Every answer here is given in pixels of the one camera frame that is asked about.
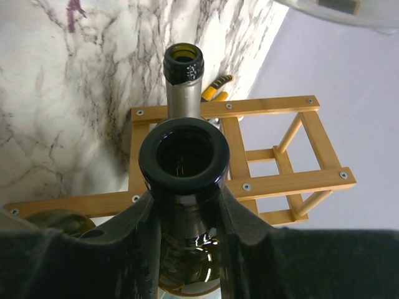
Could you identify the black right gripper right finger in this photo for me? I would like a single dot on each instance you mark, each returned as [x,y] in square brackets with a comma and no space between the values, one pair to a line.
[261,261]

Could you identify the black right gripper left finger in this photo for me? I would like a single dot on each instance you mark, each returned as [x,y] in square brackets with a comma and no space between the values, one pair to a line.
[118,259]

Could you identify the green wine bottle white label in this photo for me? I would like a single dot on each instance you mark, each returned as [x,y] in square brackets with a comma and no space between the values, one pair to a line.
[69,222]

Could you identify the green wine bottle cream label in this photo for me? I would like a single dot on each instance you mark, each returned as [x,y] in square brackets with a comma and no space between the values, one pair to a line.
[184,163]

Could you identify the olive wine bottle brown label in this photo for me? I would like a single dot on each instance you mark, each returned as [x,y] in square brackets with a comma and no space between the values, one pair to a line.
[183,67]

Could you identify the round clear glass bottle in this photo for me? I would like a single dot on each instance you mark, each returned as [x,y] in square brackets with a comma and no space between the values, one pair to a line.
[380,15]

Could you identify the wooden wine rack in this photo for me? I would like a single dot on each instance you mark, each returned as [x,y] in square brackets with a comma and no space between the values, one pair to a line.
[255,174]

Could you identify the silver metal clamp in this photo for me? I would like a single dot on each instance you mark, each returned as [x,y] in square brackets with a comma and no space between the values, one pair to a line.
[214,121]

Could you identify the yellow handled pliers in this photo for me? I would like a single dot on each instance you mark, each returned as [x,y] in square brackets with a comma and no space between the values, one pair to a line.
[212,93]

